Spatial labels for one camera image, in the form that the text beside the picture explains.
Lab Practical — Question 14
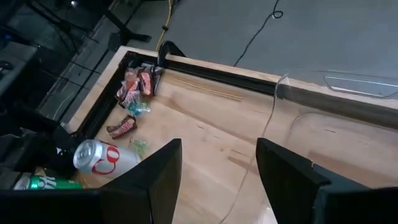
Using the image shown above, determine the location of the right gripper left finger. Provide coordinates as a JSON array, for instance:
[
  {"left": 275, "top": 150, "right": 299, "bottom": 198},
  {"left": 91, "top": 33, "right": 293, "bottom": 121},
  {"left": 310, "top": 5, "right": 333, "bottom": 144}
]
[{"left": 0, "top": 138, "right": 183, "bottom": 224}]

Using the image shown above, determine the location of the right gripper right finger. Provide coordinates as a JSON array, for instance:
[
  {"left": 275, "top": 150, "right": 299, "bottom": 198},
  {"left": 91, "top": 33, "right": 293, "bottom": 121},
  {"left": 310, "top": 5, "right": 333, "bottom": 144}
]
[{"left": 256, "top": 138, "right": 398, "bottom": 224}]

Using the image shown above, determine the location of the green hard candy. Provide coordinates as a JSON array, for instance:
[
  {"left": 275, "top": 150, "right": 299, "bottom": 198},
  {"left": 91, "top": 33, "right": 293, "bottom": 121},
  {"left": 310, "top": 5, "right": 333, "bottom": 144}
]
[{"left": 129, "top": 138, "right": 150, "bottom": 156}]

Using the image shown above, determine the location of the silver soda can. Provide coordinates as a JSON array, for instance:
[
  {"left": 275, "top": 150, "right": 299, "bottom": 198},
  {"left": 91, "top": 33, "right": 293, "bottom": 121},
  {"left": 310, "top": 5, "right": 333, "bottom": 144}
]
[{"left": 73, "top": 139, "right": 142, "bottom": 180}]

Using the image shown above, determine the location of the clear plastic container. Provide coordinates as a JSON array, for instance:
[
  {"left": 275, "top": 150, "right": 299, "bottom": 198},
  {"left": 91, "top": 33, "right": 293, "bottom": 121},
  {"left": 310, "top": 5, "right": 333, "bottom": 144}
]
[{"left": 219, "top": 70, "right": 398, "bottom": 224}]

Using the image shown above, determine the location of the green soda can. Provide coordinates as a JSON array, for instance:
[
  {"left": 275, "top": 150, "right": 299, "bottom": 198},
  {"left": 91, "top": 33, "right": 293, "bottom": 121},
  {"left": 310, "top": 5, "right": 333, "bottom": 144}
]
[{"left": 14, "top": 175, "right": 84, "bottom": 190}]

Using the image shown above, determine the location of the black table clamp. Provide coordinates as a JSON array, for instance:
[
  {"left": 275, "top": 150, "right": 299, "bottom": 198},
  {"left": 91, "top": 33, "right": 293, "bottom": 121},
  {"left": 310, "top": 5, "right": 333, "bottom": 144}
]
[{"left": 157, "top": 40, "right": 187, "bottom": 68}]

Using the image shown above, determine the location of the black tripod leg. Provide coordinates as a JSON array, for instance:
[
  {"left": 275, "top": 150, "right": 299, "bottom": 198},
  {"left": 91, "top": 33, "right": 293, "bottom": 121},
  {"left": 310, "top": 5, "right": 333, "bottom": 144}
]
[{"left": 24, "top": 0, "right": 152, "bottom": 54}]

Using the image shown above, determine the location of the black aluminium table frame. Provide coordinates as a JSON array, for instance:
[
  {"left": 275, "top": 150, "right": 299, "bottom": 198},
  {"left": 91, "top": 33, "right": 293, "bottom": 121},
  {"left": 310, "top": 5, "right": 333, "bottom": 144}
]
[{"left": 73, "top": 49, "right": 398, "bottom": 141}]

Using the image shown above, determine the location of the thin black floor cable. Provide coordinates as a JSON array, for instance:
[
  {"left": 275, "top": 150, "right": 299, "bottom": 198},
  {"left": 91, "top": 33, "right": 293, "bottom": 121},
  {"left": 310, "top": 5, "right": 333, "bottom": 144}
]
[{"left": 233, "top": 0, "right": 284, "bottom": 68}]

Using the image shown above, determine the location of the yellow extension cord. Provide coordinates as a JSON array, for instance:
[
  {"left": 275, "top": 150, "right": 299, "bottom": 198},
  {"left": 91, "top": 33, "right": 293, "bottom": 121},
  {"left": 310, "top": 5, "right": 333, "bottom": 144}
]
[{"left": 154, "top": 0, "right": 174, "bottom": 52}]

